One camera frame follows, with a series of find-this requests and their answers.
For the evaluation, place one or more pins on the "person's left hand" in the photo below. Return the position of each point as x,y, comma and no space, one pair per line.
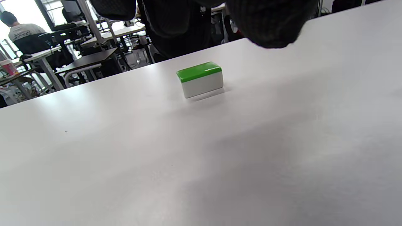
270,22

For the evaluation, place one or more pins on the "green white mahjong tile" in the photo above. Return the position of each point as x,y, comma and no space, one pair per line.
201,84

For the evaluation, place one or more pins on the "black mesh office chair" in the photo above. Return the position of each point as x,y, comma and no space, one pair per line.
176,34

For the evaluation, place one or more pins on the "dark desk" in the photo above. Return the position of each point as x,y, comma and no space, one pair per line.
91,59

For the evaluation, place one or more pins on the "light desk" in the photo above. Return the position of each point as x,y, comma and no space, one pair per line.
44,53

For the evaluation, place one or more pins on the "pink cup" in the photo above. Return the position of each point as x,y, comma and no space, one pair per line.
8,67

